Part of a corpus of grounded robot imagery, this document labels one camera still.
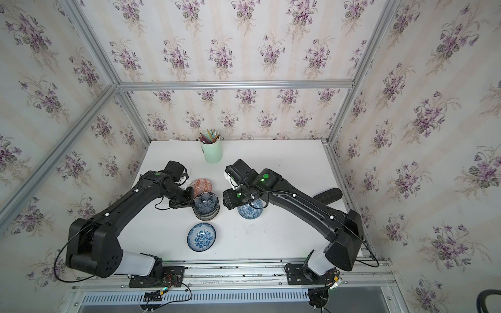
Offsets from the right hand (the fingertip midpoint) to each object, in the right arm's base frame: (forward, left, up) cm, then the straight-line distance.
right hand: (231, 201), depth 72 cm
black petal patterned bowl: (+5, +13, -13) cm, 19 cm away
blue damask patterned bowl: (+5, -7, -20) cm, 22 cm away
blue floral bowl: (-8, +14, -19) cm, 24 cm away
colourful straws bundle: (+42, +16, -8) cm, 46 cm away
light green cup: (+35, +14, -12) cm, 39 cm away
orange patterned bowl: (+17, +18, -17) cm, 30 cm away
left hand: (+3, +16, -10) cm, 19 cm away
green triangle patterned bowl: (-1, +11, -12) cm, 17 cm away
